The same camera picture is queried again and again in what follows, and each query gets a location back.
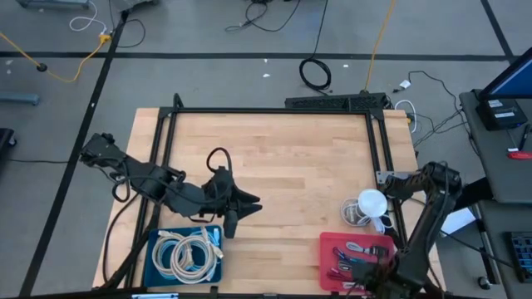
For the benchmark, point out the red flat item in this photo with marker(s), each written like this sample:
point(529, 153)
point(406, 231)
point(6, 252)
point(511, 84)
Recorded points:
point(521, 155)

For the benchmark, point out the black power strip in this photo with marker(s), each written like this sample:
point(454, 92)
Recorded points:
point(332, 101)

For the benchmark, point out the black round floor plug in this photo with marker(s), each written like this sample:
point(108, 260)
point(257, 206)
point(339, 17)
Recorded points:
point(41, 67)

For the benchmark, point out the grey furniture foot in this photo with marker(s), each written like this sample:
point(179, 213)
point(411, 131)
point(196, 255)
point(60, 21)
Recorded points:
point(54, 3)
point(18, 98)

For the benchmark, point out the white power adapter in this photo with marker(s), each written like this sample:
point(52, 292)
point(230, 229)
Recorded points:
point(405, 84)

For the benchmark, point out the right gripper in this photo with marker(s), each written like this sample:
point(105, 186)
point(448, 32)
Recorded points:
point(378, 280)

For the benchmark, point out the black pen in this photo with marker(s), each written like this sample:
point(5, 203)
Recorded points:
point(524, 137)

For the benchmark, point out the black box device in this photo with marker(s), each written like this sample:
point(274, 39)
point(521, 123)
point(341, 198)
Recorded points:
point(500, 116)

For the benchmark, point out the black desk leg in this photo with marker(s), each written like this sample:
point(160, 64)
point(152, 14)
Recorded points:
point(474, 193)

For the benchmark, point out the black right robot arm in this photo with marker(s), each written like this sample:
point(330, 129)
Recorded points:
point(420, 232)

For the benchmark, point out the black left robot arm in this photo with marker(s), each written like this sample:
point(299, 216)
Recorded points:
point(145, 178)

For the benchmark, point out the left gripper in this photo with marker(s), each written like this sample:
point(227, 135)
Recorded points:
point(220, 195)

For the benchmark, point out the white round dome lamp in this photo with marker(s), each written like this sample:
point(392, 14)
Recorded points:
point(372, 203)

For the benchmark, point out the red plastic tray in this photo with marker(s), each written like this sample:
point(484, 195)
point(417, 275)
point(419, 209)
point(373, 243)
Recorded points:
point(328, 241)

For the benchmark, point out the black rolling chair base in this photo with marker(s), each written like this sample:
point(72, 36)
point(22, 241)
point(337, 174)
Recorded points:
point(5, 141)

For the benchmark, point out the silver metal bracket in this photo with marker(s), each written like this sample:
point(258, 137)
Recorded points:
point(381, 177)

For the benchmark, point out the grey desk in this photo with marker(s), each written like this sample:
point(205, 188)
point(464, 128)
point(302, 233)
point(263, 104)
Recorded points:
point(498, 249)
point(498, 174)

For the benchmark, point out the black caster wheel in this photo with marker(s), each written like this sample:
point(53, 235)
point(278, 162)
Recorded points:
point(484, 282)

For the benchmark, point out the computer monitor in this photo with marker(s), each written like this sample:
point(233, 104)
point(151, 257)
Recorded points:
point(515, 81)

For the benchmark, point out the black table frame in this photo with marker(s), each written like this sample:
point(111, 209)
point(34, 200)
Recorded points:
point(249, 110)

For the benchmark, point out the teal blue plastic tray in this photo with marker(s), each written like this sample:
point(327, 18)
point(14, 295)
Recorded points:
point(160, 282)

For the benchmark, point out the white paper sheet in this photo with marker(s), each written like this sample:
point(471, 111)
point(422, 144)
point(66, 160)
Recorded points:
point(459, 222)

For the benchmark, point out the black keyboard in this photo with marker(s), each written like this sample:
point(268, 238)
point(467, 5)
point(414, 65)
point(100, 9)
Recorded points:
point(521, 257)

